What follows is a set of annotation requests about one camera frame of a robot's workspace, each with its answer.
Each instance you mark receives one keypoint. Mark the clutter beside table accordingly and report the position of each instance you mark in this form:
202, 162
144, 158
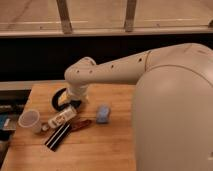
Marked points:
12, 103

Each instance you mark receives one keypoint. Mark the white plastic bottle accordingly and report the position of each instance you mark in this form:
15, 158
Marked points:
62, 117

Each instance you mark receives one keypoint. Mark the metal window post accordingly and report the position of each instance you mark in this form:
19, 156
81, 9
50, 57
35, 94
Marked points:
130, 15
64, 16

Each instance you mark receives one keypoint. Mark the clear plastic cup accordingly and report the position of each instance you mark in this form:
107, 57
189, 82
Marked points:
30, 120

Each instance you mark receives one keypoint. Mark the small round cap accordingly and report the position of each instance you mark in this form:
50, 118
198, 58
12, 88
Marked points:
45, 127

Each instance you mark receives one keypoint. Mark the left metal window post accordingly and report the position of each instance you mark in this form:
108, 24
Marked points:
64, 16

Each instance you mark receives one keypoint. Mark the grey metal rail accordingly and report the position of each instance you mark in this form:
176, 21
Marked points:
24, 85

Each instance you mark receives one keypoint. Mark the blue sponge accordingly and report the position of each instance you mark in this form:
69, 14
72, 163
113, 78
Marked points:
102, 115

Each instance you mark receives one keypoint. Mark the brown snack packet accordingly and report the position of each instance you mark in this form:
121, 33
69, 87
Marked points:
80, 125

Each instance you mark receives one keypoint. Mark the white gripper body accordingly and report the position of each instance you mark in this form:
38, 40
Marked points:
77, 93

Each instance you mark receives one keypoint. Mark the right metal window post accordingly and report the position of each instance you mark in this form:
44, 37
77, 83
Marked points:
130, 15

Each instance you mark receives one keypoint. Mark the dark ceramic bowl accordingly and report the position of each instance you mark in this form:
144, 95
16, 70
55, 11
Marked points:
59, 107

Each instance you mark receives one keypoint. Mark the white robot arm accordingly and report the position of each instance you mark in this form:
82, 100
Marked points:
172, 106

